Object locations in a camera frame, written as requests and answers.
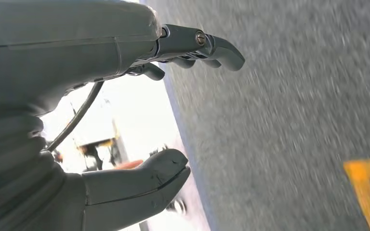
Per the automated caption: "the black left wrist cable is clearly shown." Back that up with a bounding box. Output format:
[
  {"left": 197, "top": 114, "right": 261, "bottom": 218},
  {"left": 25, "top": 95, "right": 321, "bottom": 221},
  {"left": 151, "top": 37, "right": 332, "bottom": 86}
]
[{"left": 45, "top": 80, "right": 105, "bottom": 153}]

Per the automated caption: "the yellow floor tape square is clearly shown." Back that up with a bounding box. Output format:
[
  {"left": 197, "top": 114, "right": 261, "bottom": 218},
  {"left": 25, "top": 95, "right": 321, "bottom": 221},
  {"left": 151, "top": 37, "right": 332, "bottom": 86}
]
[{"left": 343, "top": 156, "right": 370, "bottom": 231}]

